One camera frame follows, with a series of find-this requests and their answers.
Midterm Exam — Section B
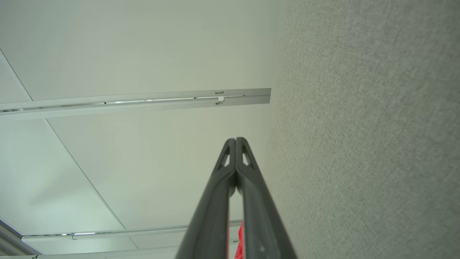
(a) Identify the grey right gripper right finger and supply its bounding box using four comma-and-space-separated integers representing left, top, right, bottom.
236, 137, 298, 259

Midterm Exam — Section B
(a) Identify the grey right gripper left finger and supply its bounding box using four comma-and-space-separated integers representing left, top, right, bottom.
175, 138, 237, 259

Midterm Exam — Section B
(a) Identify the red white basketball jersey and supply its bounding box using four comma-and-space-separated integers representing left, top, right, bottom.
227, 216, 245, 259

